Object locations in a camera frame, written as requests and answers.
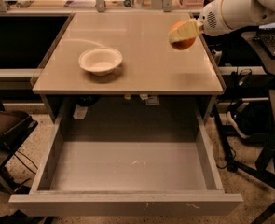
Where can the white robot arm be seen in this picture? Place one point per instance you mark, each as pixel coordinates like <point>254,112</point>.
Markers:
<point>253,12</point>

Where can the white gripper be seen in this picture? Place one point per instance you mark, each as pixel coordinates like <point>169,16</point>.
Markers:
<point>212,20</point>

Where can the beige counter cabinet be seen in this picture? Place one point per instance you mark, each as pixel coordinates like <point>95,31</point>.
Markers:
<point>150,65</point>

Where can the grey open drawer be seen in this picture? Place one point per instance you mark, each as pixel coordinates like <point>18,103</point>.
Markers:
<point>128,159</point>

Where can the orange fruit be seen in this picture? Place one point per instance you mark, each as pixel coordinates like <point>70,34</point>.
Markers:
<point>183,44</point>

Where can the black laptop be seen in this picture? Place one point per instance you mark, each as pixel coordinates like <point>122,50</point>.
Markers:
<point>266,36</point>

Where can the white paper bowl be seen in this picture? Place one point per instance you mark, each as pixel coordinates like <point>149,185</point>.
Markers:
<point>100,61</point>

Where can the black tray on left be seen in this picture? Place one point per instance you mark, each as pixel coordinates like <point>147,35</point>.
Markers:
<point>14,125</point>

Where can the white label card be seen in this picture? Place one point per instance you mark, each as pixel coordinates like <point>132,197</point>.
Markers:
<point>80,112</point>

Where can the dark side table right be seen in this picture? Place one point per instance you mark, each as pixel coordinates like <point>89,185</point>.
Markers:
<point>267,61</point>

